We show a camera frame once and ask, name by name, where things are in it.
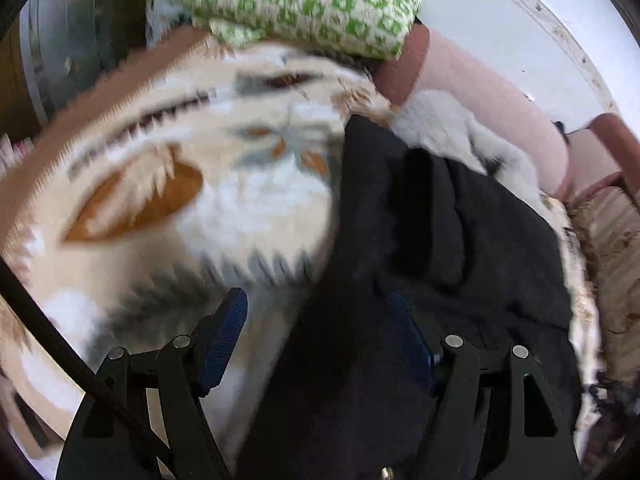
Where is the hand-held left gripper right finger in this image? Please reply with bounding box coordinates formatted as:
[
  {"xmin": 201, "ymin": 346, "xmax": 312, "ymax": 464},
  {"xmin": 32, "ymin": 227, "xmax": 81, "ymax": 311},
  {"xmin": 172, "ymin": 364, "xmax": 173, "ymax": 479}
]
[{"xmin": 387, "ymin": 288, "xmax": 583, "ymax": 480}]

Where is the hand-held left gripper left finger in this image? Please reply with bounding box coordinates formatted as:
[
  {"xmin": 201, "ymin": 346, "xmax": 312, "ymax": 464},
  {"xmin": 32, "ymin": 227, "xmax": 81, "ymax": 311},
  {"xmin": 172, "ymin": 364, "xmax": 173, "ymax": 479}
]
[{"xmin": 56, "ymin": 287, "xmax": 249, "ymax": 480}]

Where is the black garment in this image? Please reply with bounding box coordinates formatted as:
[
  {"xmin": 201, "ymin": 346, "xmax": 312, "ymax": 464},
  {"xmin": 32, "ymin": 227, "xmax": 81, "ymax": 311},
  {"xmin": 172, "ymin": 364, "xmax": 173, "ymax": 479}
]
[{"xmin": 235, "ymin": 115, "xmax": 583, "ymax": 480}]

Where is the patterned beige blanket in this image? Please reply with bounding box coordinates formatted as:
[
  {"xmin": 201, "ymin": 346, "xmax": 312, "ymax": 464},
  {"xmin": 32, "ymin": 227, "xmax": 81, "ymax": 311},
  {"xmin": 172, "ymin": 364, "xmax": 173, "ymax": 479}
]
[{"xmin": 0, "ymin": 27, "xmax": 603, "ymax": 461}]

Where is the beige patterned bedding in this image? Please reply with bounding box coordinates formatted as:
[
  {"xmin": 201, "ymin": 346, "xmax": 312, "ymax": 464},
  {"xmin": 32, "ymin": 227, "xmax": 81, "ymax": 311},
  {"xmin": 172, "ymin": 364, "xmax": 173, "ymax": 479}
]
[{"xmin": 570, "ymin": 185, "xmax": 640, "ymax": 471}]

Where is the white fluffy cloth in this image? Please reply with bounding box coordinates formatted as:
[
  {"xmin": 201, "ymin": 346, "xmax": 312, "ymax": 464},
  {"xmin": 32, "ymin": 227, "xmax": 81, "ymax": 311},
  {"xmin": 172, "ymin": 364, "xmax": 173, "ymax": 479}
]
[{"xmin": 392, "ymin": 89, "xmax": 551, "ymax": 211}]

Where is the pink bolster cushion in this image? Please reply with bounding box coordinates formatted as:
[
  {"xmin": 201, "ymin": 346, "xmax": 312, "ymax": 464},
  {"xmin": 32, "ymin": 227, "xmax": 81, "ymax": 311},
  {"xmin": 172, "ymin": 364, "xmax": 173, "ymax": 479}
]
[{"xmin": 375, "ymin": 25, "xmax": 640, "ymax": 206}]

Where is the green patterned pillow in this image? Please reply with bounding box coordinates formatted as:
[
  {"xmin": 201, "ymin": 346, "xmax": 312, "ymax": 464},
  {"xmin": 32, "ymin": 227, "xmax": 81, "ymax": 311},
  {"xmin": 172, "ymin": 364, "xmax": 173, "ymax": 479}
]
[{"xmin": 179, "ymin": 0, "xmax": 425, "ymax": 60}]

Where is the black cable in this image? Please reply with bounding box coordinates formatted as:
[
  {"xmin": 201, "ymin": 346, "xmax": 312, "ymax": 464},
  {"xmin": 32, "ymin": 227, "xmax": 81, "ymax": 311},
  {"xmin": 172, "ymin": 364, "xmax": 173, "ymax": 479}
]
[{"xmin": 0, "ymin": 260, "xmax": 176, "ymax": 466}]

